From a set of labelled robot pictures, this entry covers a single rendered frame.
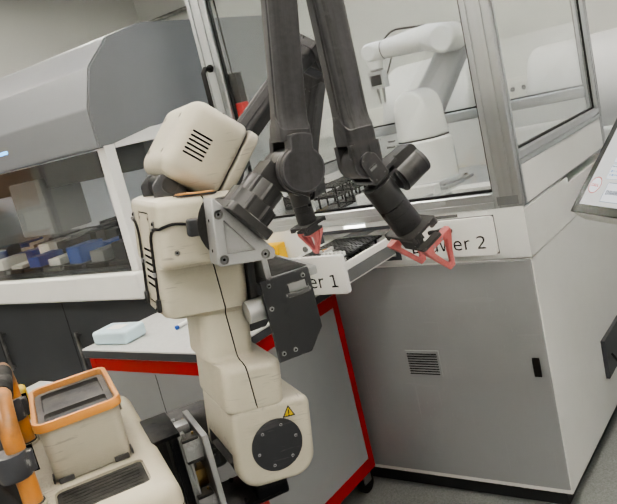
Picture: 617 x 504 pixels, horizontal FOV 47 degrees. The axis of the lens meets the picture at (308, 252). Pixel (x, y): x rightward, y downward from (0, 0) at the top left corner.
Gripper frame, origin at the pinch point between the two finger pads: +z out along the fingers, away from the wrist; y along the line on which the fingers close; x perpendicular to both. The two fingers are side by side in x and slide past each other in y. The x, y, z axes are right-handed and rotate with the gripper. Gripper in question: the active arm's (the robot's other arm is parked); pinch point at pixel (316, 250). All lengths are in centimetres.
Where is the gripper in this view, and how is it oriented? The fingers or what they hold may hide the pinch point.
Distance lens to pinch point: 208.3
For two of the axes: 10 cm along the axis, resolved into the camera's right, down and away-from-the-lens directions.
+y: 5.6, -4.0, 7.3
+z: 2.9, 9.2, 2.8
